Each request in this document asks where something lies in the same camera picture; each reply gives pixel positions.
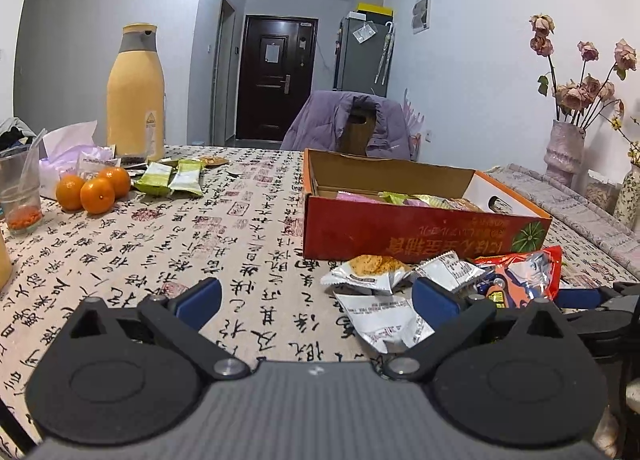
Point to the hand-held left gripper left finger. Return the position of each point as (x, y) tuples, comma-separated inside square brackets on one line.
[(200, 302)]

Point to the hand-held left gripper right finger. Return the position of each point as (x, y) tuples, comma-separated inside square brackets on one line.
[(435, 302)]

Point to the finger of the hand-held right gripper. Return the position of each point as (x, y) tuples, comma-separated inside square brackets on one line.
[(577, 298), (615, 335)]

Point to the small silver snack packet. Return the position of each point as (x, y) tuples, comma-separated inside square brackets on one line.
[(450, 270)]

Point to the large silver snack packet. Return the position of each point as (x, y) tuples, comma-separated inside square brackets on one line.
[(380, 320)]

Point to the red cartoon snack bag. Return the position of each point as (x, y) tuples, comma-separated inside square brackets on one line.
[(520, 275)]

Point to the cracker picture snack packet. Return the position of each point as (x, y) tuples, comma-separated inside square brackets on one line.
[(367, 272)]

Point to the orange cardboard box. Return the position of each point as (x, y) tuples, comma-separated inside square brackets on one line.
[(400, 235)]

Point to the snack packets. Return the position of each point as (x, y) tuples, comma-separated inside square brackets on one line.
[(445, 202)]

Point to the light green snack packet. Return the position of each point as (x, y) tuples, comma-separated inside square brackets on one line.
[(395, 198)]

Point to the pink snack packet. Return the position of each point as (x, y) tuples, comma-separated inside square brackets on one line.
[(357, 197)]

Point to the folded pink blanket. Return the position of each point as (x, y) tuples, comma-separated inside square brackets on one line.
[(590, 225)]

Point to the glass jar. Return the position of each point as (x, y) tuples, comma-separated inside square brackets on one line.
[(602, 192)]

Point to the speckled bottle vase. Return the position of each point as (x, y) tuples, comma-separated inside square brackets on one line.
[(630, 200)]

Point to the small brown snack packet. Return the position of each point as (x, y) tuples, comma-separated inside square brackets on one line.
[(214, 161)]

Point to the orange mandarin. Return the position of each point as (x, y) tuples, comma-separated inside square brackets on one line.
[(117, 180), (70, 192), (97, 196)]

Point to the pink ribbed vase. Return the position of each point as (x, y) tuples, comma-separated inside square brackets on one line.
[(565, 149)]

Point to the yellow flower branches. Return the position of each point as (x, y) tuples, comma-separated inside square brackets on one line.
[(631, 144)]

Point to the white lavender packet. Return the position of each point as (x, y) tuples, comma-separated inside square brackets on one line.
[(97, 159)]

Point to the wooden chair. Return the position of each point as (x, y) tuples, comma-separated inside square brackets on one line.
[(357, 134)]

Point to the pale yellow object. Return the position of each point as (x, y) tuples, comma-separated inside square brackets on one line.
[(4, 260)]

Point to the white tissue bag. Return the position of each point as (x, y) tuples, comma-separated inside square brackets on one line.
[(70, 144)]

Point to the dark entrance door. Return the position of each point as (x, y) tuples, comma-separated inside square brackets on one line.
[(255, 104)]

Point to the bunch of dried pink roses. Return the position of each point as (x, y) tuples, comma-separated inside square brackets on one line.
[(575, 92)]

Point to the yellow thermos bottle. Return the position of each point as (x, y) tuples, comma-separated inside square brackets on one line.
[(132, 104)]

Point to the purple jacket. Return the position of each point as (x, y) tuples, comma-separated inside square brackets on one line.
[(320, 124)]

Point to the clear plastic cup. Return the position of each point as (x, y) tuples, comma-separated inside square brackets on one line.
[(20, 190)]

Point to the white plastic spoon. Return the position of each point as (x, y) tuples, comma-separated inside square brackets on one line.
[(31, 159)]

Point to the grey interior door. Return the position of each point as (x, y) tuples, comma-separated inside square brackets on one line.
[(225, 69)]

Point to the grey refrigerator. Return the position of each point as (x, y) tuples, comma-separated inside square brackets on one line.
[(360, 64)]

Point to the dark cloth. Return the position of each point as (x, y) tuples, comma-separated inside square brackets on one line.
[(12, 134)]

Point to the hanging folded umbrella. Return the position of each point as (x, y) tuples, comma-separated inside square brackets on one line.
[(385, 54)]

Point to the clear plastic bag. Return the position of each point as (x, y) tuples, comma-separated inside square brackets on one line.
[(364, 32)]

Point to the yellow box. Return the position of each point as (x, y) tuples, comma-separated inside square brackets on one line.
[(375, 8)]

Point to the wall picture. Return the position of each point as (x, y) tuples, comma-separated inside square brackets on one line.
[(421, 13)]

